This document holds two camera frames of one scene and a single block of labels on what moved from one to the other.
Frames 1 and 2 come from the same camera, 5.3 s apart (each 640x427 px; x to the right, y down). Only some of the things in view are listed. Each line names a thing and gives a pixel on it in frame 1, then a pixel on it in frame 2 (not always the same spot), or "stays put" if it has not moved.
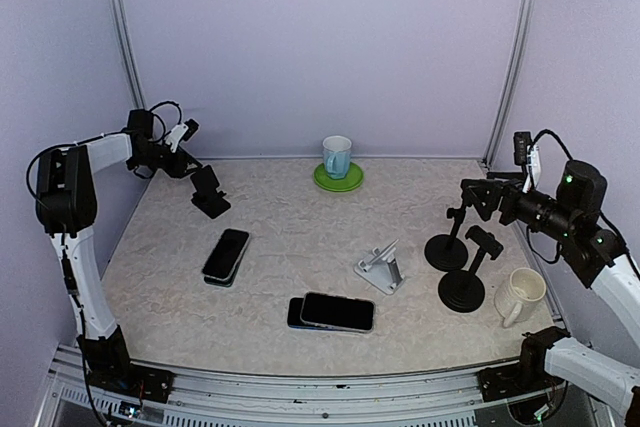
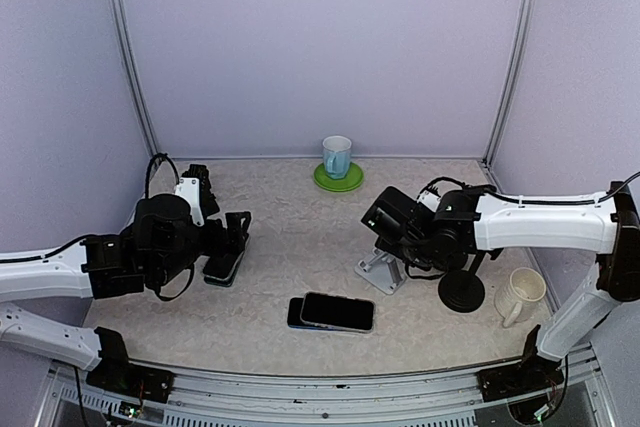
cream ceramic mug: x=515 y=300 stays put
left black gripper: x=177 y=168 → x=236 y=236
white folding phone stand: x=381 y=270 stays put
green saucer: x=352 y=180 stays put
